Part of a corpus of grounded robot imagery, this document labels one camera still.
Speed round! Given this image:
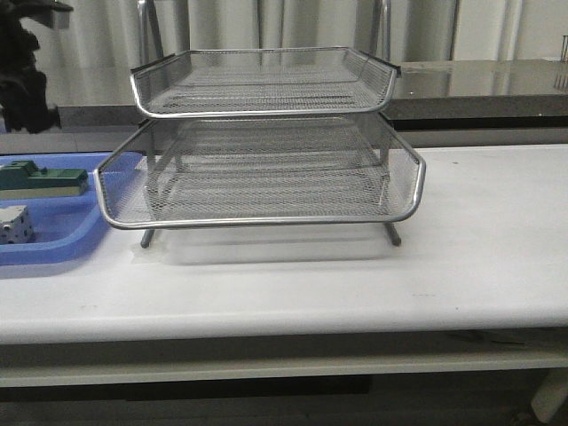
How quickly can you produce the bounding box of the grey metal rack frame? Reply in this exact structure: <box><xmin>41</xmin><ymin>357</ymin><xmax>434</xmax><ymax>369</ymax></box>
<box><xmin>136</xmin><ymin>0</ymin><xmax>403</xmax><ymax>249</ymax></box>

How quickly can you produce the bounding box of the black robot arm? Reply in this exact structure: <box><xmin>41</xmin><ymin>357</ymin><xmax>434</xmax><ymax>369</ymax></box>
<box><xmin>1</xmin><ymin>1</ymin><xmax>74</xmax><ymax>134</ymax></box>

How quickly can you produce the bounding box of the white table leg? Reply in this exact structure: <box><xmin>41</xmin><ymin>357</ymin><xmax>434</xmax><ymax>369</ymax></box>
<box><xmin>531</xmin><ymin>368</ymin><xmax>568</xmax><ymax>423</ymax></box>

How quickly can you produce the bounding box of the white contact block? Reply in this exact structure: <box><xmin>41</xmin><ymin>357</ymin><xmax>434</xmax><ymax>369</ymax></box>
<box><xmin>1</xmin><ymin>205</ymin><xmax>34</xmax><ymax>245</ymax></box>

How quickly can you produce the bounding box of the silver mesh tray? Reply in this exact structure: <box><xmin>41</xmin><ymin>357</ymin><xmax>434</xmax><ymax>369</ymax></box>
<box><xmin>94</xmin><ymin>113</ymin><xmax>426</xmax><ymax>229</ymax></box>
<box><xmin>130</xmin><ymin>46</ymin><xmax>401</xmax><ymax>119</ymax></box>
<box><xmin>146</xmin><ymin>150</ymin><xmax>388</xmax><ymax>220</ymax></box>

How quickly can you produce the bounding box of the grey stone counter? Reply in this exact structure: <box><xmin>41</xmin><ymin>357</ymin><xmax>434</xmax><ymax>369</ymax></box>
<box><xmin>46</xmin><ymin>59</ymin><xmax>567</xmax><ymax>137</ymax></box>

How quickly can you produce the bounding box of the green terminal block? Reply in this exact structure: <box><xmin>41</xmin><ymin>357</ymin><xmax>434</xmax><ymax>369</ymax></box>
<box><xmin>1</xmin><ymin>160</ymin><xmax>89</xmax><ymax>200</ymax></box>

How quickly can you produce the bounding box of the blue plastic tray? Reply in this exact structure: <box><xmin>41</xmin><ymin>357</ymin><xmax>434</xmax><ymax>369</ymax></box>
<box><xmin>1</xmin><ymin>152</ymin><xmax>110</xmax><ymax>265</ymax></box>

